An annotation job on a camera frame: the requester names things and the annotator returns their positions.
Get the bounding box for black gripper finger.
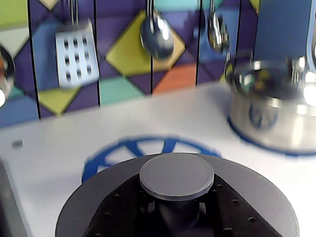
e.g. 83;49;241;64
83;172;173;237
187;174;282;237

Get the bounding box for dark gray lid with knob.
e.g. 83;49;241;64
55;152;301;237

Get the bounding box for steel pot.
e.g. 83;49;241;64
224;54;316;156

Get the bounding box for slotted steel spatula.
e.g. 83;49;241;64
54;0;101;89

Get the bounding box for round steel utensil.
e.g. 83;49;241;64
0;45;16;109

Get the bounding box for large steel ladle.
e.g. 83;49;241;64
139;0;175;60

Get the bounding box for slim steel spoon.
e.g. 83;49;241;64
206;0;232;55

